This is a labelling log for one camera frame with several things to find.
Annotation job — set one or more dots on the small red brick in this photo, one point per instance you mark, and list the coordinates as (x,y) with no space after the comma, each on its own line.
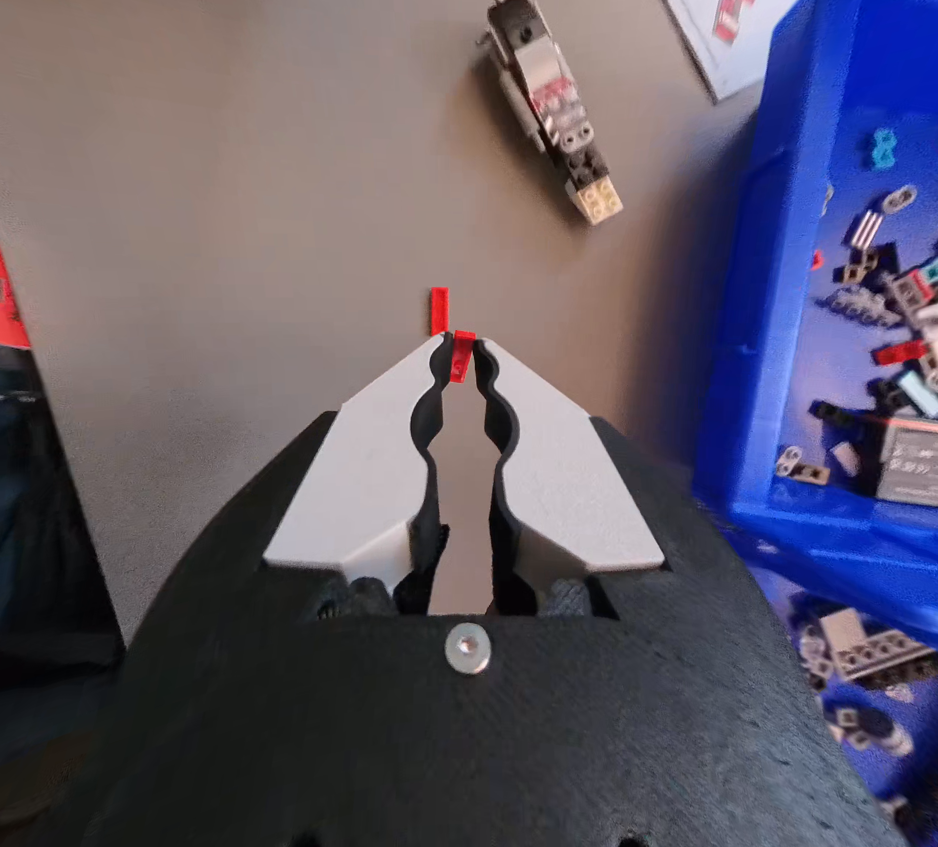
(439,308)
(462,356)

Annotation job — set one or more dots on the red printed box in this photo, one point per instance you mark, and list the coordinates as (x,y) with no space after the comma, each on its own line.
(11,305)

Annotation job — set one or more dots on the large blue plastic bin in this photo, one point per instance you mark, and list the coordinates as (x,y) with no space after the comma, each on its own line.
(784,605)
(777,275)

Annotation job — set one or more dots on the pile of loose bricks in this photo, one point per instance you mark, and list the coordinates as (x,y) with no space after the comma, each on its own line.
(894,319)
(857,649)

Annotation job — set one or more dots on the grey black brick model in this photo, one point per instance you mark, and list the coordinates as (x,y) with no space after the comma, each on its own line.
(542,78)

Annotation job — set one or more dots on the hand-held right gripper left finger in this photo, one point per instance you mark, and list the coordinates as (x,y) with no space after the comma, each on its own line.
(352,480)

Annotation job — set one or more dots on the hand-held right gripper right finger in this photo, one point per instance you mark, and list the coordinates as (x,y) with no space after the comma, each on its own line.
(579,488)

